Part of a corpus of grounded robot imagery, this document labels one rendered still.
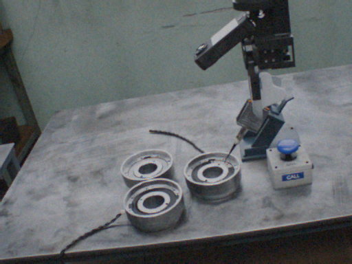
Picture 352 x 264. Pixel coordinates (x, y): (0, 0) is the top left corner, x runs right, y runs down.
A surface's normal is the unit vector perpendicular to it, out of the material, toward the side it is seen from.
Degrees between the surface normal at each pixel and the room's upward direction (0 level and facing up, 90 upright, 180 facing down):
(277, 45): 90
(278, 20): 90
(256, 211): 0
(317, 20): 90
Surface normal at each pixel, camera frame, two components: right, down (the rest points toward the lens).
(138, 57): 0.00, 0.45
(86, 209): -0.18, -0.88
